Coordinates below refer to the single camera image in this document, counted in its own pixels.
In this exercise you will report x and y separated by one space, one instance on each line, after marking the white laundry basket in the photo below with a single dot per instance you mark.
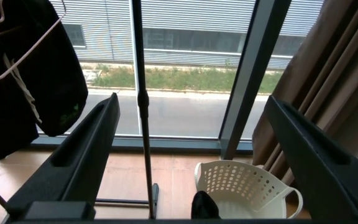
259 202

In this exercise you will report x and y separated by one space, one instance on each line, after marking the brown curtain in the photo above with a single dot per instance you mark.
322 62

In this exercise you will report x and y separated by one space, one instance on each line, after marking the black shorts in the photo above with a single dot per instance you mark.
51 93

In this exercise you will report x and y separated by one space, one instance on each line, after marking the window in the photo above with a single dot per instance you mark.
253 62

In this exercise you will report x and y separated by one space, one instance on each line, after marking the black clothes rack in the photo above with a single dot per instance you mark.
144 124

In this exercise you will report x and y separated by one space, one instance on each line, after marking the pink clothes hanger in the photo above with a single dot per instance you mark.
26 53

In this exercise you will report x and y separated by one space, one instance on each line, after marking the black garment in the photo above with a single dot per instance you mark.
204 205

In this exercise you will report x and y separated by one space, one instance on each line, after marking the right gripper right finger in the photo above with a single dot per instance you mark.
328 174

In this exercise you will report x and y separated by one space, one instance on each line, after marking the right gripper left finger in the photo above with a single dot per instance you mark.
73 174

